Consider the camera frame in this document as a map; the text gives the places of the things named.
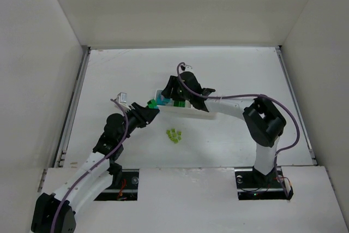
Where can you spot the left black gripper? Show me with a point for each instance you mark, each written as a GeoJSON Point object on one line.
{"type": "Point", "coordinates": [142, 113]}

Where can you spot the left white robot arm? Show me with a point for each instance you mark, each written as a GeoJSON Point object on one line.
{"type": "Point", "coordinates": [58, 211]}

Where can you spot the cyan lego brick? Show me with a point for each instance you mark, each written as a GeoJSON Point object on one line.
{"type": "Point", "coordinates": [161, 100]}

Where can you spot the lime small lego pile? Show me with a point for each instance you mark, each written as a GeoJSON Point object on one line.
{"type": "Point", "coordinates": [174, 135]}

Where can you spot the small green cyan lego stack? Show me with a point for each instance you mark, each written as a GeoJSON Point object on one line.
{"type": "Point", "coordinates": [152, 104]}

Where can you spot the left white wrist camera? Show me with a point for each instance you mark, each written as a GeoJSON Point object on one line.
{"type": "Point", "coordinates": [121, 99]}

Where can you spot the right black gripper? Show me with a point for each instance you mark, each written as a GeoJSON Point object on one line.
{"type": "Point", "coordinates": [174, 89]}

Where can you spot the white three-compartment tray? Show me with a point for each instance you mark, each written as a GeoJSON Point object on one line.
{"type": "Point", "coordinates": [189, 111]}

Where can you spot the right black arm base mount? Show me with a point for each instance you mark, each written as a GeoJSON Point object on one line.
{"type": "Point", "coordinates": [254, 186]}

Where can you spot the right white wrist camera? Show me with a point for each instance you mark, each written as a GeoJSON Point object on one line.
{"type": "Point", "coordinates": [184, 67]}

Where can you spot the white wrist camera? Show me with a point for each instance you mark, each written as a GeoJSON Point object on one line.
{"type": "Point", "coordinates": [184, 67]}
{"type": "Point", "coordinates": [121, 99]}

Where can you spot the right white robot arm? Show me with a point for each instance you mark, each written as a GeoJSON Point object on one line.
{"type": "Point", "coordinates": [264, 121]}

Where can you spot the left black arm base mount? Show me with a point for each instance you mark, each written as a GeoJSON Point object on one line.
{"type": "Point", "coordinates": [125, 190]}

